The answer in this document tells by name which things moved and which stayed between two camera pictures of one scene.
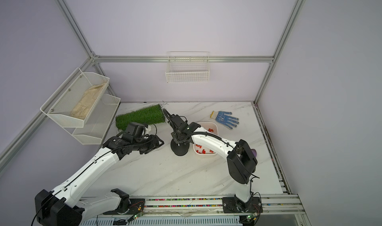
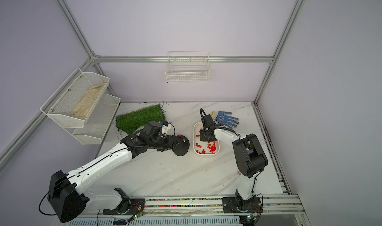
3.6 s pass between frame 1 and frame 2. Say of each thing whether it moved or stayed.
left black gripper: moved
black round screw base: stayed
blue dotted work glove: stayed
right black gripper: moved
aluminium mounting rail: stayed
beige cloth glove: stayed
